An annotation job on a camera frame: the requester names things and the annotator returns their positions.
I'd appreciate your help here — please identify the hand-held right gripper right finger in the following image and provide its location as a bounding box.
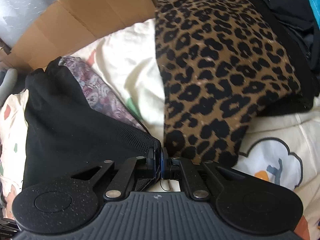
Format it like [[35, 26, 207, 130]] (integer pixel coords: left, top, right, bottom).
[[161, 147, 250, 200]]

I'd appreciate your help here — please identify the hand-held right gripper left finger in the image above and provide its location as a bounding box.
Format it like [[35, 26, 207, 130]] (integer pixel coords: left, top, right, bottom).
[[71, 146, 162, 200]]

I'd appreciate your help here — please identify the black garment with paisley lining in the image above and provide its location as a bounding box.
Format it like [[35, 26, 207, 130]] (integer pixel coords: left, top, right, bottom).
[[22, 56, 162, 190]]

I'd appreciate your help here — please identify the leopard print garment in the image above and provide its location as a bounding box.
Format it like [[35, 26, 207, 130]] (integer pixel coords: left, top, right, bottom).
[[154, 0, 302, 168]]

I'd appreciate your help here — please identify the black clothes pile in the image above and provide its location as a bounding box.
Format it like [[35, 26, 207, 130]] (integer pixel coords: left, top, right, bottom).
[[229, 0, 320, 117]]

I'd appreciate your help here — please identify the cream bedsheet with colour patches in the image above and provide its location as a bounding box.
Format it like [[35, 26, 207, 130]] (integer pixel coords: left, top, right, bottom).
[[0, 19, 167, 207]]

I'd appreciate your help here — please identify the light grey cushion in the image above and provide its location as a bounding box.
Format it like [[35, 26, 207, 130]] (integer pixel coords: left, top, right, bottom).
[[0, 68, 18, 100]]

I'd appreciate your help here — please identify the brown cardboard sheet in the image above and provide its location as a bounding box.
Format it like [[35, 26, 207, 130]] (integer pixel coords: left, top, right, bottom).
[[10, 0, 159, 73]]

